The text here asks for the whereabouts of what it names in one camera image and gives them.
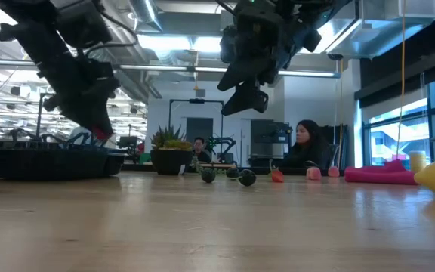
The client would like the gray door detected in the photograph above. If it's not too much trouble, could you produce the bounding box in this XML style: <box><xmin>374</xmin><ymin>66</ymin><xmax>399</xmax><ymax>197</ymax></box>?
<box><xmin>185</xmin><ymin>116</ymin><xmax>214</xmax><ymax>152</ymax></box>

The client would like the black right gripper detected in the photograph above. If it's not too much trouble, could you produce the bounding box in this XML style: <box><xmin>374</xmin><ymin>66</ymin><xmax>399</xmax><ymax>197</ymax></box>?
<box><xmin>217</xmin><ymin>0</ymin><xmax>322</xmax><ymax>116</ymax></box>

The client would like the silver ventilation duct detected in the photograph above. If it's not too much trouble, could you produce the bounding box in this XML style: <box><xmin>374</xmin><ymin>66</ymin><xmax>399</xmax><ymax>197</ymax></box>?
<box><xmin>128</xmin><ymin>0</ymin><xmax>165</xmax><ymax>33</ymax></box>

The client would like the dark equipment rack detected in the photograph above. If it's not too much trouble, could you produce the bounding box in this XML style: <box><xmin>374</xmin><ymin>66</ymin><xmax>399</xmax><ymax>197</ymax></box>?
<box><xmin>250</xmin><ymin>119</ymin><xmax>294</xmax><ymax>168</ymax></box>

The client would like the green trailing plant sprig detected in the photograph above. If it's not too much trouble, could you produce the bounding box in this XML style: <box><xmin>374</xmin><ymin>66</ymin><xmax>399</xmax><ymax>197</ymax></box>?
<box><xmin>191</xmin><ymin>156</ymin><xmax>227</xmax><ymax>177</ymax></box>

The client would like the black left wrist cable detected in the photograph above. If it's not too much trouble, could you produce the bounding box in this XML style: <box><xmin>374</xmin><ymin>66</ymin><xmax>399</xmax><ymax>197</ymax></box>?
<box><xmin>76</xmin><ymin>11</ymin><xmax>140</xmax><ymax>57</ymax></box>

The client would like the yellow hanging cord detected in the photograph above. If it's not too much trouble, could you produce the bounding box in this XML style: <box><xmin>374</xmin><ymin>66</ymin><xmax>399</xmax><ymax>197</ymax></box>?
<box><xmin>396</xmin><ymin>0</ymin><xmax>407</xmax><ymax>159</ymax></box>

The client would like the black plant pot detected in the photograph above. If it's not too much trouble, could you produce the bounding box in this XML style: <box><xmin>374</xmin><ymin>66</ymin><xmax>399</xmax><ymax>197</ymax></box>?
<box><xmin>150</xmin><ymin>148</ymin><xmax>194</xmax><ymax>176</ymax></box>

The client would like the black aluminium table frame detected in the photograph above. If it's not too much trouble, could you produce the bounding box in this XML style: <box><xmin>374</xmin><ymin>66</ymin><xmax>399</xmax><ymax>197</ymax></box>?
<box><xmin>121</xmin><ymin>162</ymin><xmax>345</xmax><ymax>178</ymax></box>

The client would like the pink-red folded cloth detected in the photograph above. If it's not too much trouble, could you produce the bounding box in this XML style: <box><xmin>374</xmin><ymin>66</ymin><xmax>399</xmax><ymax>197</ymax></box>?
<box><xmin>344</xmin><ymin>159</ymin><xmax>419</xmax><ymax>186</ymax></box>

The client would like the pale yellow cup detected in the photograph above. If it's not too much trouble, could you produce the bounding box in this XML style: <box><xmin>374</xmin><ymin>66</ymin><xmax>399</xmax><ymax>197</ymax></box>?
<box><xmin>409</xmin><ymin>150</ymin><xmax>427</xmax><ymax>173</ymax></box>

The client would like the small black monitor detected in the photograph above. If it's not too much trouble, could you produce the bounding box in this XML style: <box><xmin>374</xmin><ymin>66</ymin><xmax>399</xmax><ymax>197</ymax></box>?
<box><xmin>118</xmin><ymin>135</ymin><xmax>138</xmax><ymax>149</ymax></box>

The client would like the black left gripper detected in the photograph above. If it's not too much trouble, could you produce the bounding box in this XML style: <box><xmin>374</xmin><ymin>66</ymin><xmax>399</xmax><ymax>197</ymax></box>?
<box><xmin>38</xmin><ymin>56</ymin><xmax>122</xmax><ymax>137</ymax></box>

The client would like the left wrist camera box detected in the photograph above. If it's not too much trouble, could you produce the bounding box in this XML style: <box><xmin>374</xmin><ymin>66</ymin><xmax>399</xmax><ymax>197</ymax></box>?
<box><xmin>50</xmin><ymin>0</ymin><xmax>113</xmax><ymax>49</ymax></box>

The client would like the small red strawberry with stem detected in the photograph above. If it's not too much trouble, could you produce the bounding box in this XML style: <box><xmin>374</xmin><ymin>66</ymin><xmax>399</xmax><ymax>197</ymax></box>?
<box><xmin>269</xmin><ymin>160</ymin><xmax>285</xmax><ymax>184</ymax></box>

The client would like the black plastic tupperware container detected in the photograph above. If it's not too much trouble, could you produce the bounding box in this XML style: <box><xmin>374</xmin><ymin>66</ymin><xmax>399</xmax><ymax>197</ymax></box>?
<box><xmin>0</xmin><ymin>139</ymin><xmax>128</xmax><ymax>180</ymax></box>

